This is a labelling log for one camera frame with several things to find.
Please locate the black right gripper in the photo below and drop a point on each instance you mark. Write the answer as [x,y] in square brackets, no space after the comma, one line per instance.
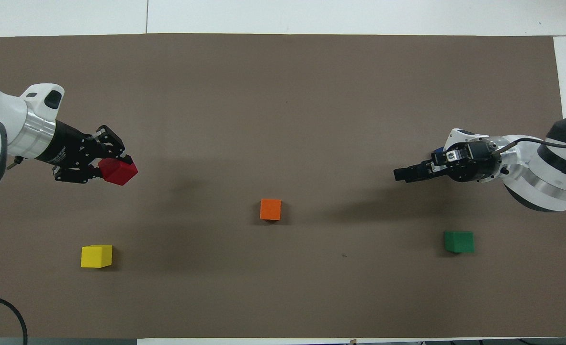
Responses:
[474,165]

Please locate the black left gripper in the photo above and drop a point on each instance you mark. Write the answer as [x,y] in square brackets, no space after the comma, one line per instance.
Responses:
[72,146]

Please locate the red wooden block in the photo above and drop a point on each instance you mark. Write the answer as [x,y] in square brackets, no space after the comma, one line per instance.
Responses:
[119,172]

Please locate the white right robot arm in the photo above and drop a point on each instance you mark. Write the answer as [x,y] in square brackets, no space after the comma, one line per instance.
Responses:
[551,177]

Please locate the green wooden block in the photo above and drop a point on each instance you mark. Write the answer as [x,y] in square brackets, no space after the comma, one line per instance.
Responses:
[459,242]

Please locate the yellow wooden block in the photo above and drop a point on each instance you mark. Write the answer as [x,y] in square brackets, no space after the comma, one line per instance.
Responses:
[96,256]

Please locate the orange wooden block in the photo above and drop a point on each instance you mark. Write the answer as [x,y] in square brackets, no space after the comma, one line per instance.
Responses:
[270,210]

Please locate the brown table mat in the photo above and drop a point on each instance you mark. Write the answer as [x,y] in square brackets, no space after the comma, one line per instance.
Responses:
[283,96]

